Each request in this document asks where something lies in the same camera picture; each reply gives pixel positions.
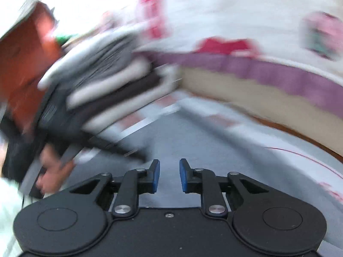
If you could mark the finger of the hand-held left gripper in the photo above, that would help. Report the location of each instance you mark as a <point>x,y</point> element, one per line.
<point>118,148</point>

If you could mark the light green garment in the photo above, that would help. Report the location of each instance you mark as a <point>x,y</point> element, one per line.
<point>6,211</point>

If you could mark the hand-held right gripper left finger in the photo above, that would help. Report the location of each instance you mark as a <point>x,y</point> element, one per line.
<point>156,178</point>

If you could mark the beige mattress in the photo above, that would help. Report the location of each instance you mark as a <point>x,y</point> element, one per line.
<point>241,93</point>

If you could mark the person's left hand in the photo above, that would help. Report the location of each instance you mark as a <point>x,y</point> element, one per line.
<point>56,168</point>

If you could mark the bear print blanket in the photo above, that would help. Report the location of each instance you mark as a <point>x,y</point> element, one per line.
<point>241,18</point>

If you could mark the brown wooden bed frame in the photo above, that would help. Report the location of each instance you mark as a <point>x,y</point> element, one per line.
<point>302,136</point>

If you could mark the stack of clothes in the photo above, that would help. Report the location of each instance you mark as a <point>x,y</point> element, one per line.
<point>112,59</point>

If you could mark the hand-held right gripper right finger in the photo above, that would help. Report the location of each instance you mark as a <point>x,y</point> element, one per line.
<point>183,178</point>

